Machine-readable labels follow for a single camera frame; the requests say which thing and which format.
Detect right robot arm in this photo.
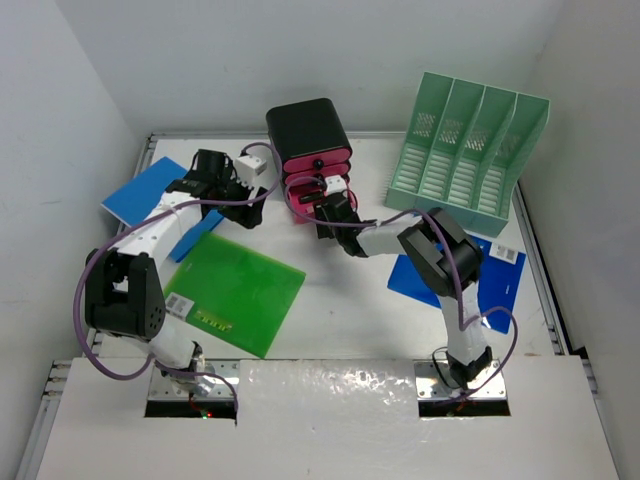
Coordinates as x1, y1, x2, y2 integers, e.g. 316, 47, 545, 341
314, 193, 493, 389

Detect green file organizer rack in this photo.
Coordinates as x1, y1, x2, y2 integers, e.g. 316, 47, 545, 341
384, 72, 550, 238

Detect pink middle drawer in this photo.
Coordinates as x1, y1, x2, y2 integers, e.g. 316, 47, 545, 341
283, 162, 351, 185

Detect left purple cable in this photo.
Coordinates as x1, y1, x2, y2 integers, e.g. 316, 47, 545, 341
73, 142, 281, 419

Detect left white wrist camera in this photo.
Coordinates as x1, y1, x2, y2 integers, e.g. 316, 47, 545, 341
233, 154, 267, 188

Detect pink black highlighter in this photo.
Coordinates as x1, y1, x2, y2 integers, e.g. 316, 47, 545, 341
299, 192, 324, 205

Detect light blue notebook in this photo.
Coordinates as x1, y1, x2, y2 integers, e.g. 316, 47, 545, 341
101, 157, 223, 263

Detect dark blue clipboard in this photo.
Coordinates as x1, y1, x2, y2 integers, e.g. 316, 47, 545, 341
387, 236, 526, 312

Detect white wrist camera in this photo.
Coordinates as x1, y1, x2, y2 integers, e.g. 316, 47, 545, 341
324, 175, 348, 196
233, 154, 267, 188

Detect green plastic folder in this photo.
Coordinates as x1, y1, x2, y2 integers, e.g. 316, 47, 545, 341
164, 233, 306, 358

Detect purple cable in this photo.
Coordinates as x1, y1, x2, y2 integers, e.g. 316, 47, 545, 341
283, 179, 519, 404
73, 142, 281, 419

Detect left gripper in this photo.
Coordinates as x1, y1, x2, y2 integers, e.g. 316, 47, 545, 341
213, 168, 265, 229

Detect pink drawer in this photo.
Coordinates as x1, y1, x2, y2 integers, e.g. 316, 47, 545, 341
283, 162, 351, 185
283, 148, 352, 174
285, 177, 358, 224

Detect black pink drawer organizer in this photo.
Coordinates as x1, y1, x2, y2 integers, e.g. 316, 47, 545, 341
265, 98, 353, 201

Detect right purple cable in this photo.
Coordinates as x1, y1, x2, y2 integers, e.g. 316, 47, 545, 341
283, 179, 519, 404

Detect pink bottom drawer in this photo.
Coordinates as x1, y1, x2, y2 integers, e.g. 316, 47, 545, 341
285, 177, 358, 224

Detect pink top drawer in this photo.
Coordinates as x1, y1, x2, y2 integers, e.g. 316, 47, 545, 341
283, 148, 352, 174

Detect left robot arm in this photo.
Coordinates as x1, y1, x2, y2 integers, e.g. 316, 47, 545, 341
72, 149, 272, 380

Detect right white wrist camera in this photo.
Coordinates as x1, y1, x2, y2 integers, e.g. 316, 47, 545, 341
324, 175, 348, 196

